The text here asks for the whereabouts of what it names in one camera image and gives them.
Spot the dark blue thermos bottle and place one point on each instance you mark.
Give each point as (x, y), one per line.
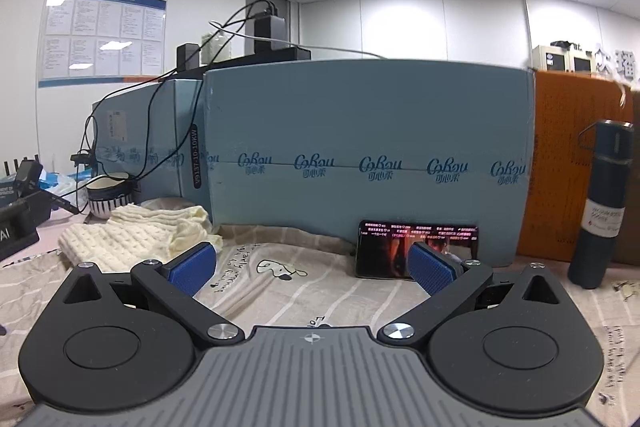
(602, 207)

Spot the cream knit sweater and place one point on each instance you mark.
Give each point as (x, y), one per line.
(135, 232)

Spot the flat black device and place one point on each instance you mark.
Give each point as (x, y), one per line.
(270, 56)

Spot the blue cardboard box white label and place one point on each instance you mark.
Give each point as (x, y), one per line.
(165, 127)

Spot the small black box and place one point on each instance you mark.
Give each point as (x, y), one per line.
(188, 56)

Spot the large blue printed cardboard box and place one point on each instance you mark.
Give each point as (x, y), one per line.
(360, 117)

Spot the brown cardboard box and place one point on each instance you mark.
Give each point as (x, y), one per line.
(631, 249)

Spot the tall black power adapter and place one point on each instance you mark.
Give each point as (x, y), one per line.
(270, 34)

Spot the black device with letters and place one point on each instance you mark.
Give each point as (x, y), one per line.
(15, 232)

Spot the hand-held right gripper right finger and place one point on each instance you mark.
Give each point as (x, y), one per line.
(431, 266)

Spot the white wall lettering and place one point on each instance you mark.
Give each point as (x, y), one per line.
(617, 62)

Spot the white cabinet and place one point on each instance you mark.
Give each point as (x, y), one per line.
(560, 58)

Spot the blue tissue packet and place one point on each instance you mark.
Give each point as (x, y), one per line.
(62, 181)

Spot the orange perforated board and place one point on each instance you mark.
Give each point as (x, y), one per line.
(560, 157)

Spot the smartphone with lit screen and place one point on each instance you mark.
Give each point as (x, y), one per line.
(390, 239)

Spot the striped ceramic bowl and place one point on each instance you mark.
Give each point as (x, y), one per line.
(107, 199)

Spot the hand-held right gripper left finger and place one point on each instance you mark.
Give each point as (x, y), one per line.
(192, 266)

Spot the wall poster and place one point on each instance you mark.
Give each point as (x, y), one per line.
(100, 32)

